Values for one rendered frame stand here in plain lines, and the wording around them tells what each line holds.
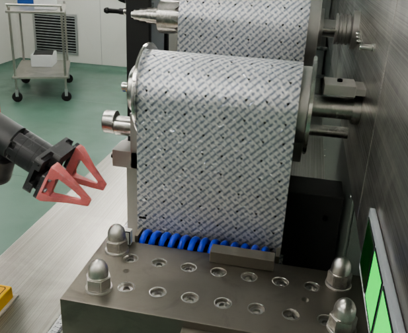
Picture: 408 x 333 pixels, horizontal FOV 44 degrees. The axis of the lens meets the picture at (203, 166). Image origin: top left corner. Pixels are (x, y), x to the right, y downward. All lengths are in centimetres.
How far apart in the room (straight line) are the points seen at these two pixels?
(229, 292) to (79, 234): 48
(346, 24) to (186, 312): 60
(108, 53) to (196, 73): 612
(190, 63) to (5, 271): 52
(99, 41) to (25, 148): 607
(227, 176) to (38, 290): 40
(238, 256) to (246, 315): 11
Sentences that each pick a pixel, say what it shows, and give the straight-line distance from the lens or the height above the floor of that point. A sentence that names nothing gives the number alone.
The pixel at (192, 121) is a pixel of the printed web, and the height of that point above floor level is 123.
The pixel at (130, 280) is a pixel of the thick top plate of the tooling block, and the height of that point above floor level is 103.
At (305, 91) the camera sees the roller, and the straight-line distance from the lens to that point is 72.
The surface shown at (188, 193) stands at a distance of 78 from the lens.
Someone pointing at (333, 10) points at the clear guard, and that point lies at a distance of 173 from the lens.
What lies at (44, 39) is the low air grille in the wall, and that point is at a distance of 719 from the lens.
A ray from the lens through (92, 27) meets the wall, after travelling 688.
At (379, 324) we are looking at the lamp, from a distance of 44.
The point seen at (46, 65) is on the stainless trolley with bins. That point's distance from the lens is 579.
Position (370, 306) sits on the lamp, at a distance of 48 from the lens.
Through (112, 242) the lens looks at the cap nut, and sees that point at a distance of 77.
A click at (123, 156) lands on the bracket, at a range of 87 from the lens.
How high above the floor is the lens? 145
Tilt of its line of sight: 23 degrees down
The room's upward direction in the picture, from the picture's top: 3 degrees clockwise
